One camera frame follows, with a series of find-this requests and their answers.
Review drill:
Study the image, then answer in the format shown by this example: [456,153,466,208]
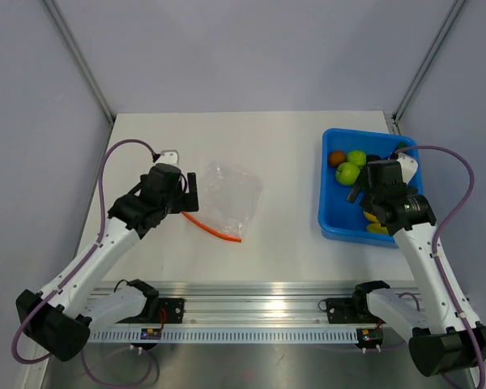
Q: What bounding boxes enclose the bumpy green fruit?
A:
[347,150,367,169]

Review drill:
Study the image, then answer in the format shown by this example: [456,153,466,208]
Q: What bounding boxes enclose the clear zip bag orange zipper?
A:
[182,160,264,243]

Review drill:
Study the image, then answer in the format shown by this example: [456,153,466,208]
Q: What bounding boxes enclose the aluminium mounting rail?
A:
[87,282,422,325]

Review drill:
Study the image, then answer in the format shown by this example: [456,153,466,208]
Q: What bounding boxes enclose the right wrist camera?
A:
[397,153,419,184]

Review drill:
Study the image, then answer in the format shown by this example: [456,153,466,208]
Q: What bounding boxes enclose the blue plastic bin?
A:
[318,128,416,249]

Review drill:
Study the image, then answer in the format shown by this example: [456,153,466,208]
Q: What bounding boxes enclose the green apple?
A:
[335,162,360,186]

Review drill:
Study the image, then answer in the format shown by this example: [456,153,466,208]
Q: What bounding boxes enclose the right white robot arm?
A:
[347,155,486,377]

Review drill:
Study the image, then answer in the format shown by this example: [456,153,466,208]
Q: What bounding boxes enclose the brown kiwi fruit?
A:
[327,151,347,168]

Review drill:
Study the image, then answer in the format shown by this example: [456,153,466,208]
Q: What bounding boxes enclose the left aluminium frame post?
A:
[40,0,116,128]

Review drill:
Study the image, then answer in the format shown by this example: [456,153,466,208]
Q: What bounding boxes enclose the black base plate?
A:
[156,297,185,324]
[318,297,360,324]

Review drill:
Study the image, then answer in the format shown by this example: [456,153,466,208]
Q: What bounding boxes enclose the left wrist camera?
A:
[152,149,180,166]

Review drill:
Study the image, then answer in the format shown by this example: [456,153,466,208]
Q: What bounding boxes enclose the white slotted cable duct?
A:
[88,327,358,344]

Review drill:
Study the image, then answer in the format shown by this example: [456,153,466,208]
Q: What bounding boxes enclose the dark avocado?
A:
[366,155,382,164]

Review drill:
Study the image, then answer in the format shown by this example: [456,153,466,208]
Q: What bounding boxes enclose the right aluminium frame post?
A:
[387,0,470,135]

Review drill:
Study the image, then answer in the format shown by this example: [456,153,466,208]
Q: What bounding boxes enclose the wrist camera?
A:
[152,149,180,166]
[397,153,419,184]

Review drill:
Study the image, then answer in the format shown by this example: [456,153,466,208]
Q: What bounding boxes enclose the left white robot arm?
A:
[15,163,199,361]

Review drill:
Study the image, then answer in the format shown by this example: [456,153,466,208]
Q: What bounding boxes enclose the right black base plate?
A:
[318,297,360,324]

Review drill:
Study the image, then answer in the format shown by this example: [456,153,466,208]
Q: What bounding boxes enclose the yellow star fruit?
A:
[367,223,389,235]

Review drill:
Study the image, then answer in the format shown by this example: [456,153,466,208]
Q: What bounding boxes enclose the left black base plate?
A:
[156,297,185,324]

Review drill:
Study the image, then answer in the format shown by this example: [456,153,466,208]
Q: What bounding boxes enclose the aluminium frame post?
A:
[387,0,470,135]
[40,0,116,128]

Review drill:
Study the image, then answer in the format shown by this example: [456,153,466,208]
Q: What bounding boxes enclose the yellow lemon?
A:
[363,211,380,223]

